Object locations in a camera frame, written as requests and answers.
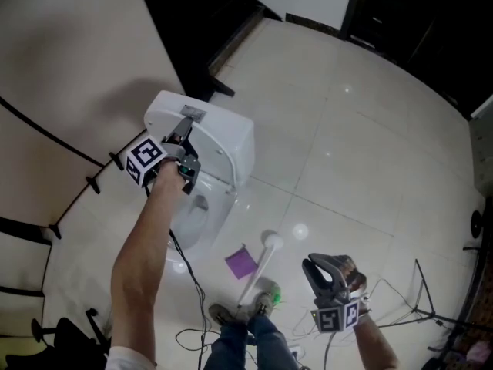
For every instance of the white round-headed pole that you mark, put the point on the white round-headed pole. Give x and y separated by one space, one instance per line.
265 256

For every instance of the dark door frame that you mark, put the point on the dark door frame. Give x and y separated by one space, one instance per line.
200 33

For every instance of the green-lit small device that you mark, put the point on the green-lit small device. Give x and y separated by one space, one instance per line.
276 296

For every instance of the pink cloth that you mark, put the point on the pink cloth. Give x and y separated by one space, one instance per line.
479 351

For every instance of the person's right hand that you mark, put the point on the person's right hand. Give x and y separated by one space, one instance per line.
355 276

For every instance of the black wall rail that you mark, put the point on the black wall rail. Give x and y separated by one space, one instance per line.
58 145

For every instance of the person's left forearm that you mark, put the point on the person's left forearm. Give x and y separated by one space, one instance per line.
142 253

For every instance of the black round disc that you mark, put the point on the black round disc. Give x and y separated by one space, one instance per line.
477 224

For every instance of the silver flush button plate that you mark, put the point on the silver flush button plate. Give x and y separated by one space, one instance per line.
193 112

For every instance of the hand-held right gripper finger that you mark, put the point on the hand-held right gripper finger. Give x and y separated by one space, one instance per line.
314 280
331 266

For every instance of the white shirt sleeve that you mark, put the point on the white shirt sleeve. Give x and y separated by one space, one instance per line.
127 358

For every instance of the person's shoe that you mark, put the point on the person's shoe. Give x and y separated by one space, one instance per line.
225 314
265 303

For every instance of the purple cloth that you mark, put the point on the purple cloth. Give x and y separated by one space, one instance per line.
240 262

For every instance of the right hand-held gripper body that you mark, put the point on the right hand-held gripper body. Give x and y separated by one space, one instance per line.
334 316

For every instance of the black office chair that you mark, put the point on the black office chair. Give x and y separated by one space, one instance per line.
69 337

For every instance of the person's right forearm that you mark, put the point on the person's right forearm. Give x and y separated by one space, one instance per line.
373 345

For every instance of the person's left leg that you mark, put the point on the person's left leg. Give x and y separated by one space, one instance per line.
227 347

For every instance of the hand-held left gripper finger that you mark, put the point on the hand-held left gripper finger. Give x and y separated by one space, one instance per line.
185 125

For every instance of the white toilet lid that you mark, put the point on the white toilet lid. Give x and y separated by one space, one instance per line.
211 155

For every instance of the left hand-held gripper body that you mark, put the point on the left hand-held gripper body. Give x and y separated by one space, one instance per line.
145 159

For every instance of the person's right shoe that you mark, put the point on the person's right shoe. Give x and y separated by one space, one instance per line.
265 303

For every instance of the person's left shoe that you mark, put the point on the person's left shoe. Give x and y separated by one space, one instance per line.
225 314

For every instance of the black tripod stand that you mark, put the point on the black tripod stand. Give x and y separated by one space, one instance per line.
423 299

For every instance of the white cabinet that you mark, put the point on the white cabinet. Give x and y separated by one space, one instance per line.
483 149

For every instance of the white toilet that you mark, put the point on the white toilet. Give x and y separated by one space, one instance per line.
235 137

